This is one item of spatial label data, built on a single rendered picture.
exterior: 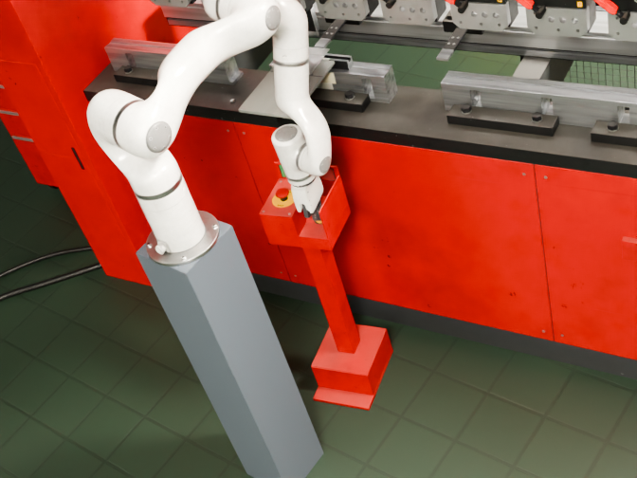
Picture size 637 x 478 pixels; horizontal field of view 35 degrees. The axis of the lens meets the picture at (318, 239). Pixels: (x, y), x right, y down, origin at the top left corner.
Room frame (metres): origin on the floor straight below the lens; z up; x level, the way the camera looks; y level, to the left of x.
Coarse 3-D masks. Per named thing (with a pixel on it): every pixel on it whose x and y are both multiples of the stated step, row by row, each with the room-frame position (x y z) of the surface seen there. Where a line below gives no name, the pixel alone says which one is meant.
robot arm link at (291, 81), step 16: (288, 64) 2.14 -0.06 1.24; (304, 64) 2.14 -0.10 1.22; (288, 80) 2.13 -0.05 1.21; (304, 80) 2.14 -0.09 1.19; (288, 96) 2.13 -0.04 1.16; (304, 96) 2.13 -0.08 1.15; (288, 112) 2.11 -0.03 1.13; (304, 112) 2.10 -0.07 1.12; (320, 112) 2.12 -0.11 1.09; (304, 128) 2.07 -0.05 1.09; (320, 128) 2.07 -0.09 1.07; (320, 144) 2.05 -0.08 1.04; (304, 160) 2.06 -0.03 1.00; (320, 160) 2.04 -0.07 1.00
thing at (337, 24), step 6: (336, 24) 2.66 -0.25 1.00; (342, 24) 2.65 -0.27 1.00; (348, 24) 2.67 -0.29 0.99; (354, 24) 2.65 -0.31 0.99; (330, 30) 2.63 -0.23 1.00; (336, 30) 2.62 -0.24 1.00; (324, 36) 2.61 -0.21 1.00; (330, 36) 2.60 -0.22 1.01; (318, 42) 2.59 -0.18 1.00; (324, 42) 2.58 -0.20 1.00
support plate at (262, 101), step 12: (324, 60) 2.49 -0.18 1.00; (312, 72) 2.45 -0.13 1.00; (324, 72) 2.43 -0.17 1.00; (264, 84) 2.47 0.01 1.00; (312, 84) 2.39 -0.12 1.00; (252, 96) 2.43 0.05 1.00; (264, 96) 2.41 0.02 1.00; (240, 108) 2.39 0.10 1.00; (252, 108) 2.37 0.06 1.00; (264, 108) 2.35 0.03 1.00; (276, 108) 2.33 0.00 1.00
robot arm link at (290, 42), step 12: (204, 0) 2.18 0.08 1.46; (216, 0) 2.14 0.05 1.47; (276, 0) 2.17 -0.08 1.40; (288, 0) 2.18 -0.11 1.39; (216, 12) 2.13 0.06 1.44; (288, 12) 2.16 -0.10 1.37; (300, 12) 2.17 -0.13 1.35; (288, 24) 2.15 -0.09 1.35; (300, 24) 2.16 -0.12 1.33; (276, 36) 2.16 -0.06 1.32; (288, 36) 2.15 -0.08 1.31; (300, 36) 2.15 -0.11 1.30; (276, 48) 2.17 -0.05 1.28; (288, 48) 2.14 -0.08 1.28; (300, 48) 2.15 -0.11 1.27; (276, 60) 2.16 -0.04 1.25; (288, 60) 2.14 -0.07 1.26; (300, 60) 2.14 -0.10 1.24
